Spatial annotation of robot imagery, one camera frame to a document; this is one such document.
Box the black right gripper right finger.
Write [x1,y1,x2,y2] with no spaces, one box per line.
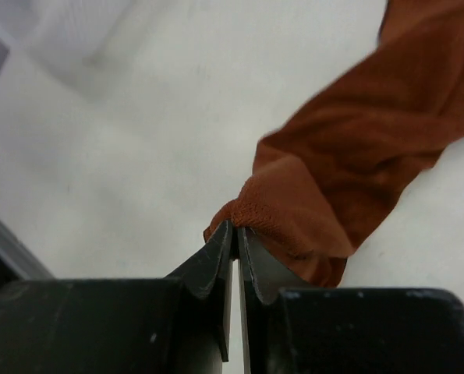
[237,228,306,373]

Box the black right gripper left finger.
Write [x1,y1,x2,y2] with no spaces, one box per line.
[166,221,234,362]

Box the brown towel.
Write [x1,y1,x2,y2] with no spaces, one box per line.
[204,1,464,288]

